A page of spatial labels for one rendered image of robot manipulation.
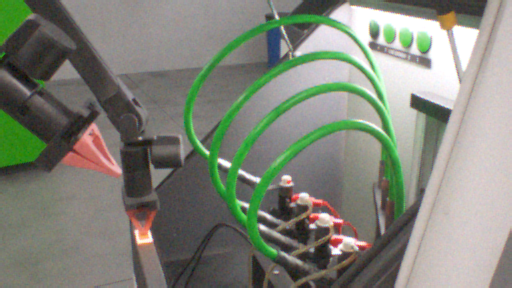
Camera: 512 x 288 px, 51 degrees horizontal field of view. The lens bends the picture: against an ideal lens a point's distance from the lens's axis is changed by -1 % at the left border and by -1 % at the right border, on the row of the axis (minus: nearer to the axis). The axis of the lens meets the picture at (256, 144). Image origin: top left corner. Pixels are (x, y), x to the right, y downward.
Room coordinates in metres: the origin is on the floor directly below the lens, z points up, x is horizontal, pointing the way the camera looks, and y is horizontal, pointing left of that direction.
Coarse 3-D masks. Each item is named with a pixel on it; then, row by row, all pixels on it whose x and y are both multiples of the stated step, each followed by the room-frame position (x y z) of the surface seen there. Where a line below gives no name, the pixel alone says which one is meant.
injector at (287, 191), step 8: (280, 184) 0.90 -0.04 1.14; (280, 192) 0.90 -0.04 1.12; (288, 192) 0.89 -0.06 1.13; (280, 200) 0.90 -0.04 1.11; (272, 208) 0.89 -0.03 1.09; (280, 208) 0.90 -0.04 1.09; (288, 208) 0.89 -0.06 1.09; (280, 216) 0.90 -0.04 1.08; (288, 216) 0.90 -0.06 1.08; (280, 248) 0.91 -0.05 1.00; (288, 272) 0.90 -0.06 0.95
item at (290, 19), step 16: (288, 16) 0.90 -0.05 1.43; (304, 16) 0.91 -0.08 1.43; (320, 16) 0.92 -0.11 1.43; (256, 32) 0.88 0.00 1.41; (352, 32) 0.94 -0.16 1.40; (224, 48) 0.87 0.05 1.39; (368, 48) 0.95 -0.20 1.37; (208, 64) 0.86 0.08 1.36; (192, 96) 0.85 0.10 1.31; (192, 128) 0.85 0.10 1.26; (192, 144) 0.85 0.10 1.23; (384, 160) 0.96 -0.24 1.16
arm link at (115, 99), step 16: (32, 0) 1.07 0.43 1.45; (48, 0) 1.07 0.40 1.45; (48, 16) 1.06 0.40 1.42; (64, 16) 1.06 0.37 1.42; (80, 32) 1.07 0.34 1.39; (80, 48) 1.05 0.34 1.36; (96, 48) 1.08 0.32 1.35; (80, 64) 1.05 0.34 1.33; (96, 64) 1.05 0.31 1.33; (96, 80) 1.04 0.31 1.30; (112, 80) 1.04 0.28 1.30; (96, 96) 1.04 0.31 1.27; (112, 96) 1.03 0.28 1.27; (128, 96) 1.04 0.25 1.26; (112, 112) 1.03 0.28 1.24; (128, 112) 1.03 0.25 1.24; (144, 112) 1.07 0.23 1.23; (144, 128) 1.08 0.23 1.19
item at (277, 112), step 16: (304, 96) 0.74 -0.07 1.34; (368, 96) 0.77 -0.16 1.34; (272, 112) 0.72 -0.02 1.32; (384, 112) 0.78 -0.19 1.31; (256, 128) 0.72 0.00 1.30; (384, 128) 0.78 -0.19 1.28; (240, 160) 0.71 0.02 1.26; (240, 224) 0.71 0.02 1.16; (384, 224) 0.80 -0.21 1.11; (272, 240) 0.72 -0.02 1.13; (288, 240) 0.73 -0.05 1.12
